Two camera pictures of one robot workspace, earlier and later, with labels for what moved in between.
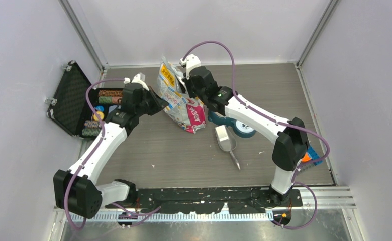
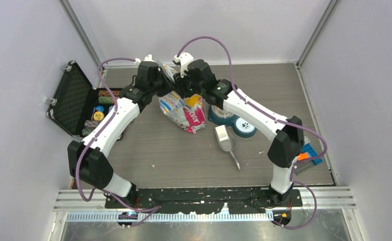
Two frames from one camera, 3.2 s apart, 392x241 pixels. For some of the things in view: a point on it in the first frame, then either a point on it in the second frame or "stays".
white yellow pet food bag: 188,112 stays
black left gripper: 159,104 to 162,75
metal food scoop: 226,140 stays
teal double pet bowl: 240,129 stays
